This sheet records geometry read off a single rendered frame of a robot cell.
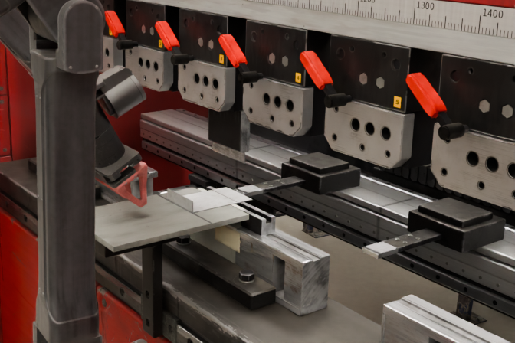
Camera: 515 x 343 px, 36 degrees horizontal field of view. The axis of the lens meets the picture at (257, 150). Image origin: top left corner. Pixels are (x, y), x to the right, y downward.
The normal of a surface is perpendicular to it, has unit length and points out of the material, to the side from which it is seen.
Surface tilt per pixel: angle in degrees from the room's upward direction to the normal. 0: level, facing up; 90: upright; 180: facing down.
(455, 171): 90
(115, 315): 90
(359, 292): 0
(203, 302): 0
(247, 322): 0
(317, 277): 90
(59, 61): 88
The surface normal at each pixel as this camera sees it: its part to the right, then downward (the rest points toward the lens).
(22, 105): 0.61, 0.23
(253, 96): -0.79, 0.14
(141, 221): 0.03, -0.96
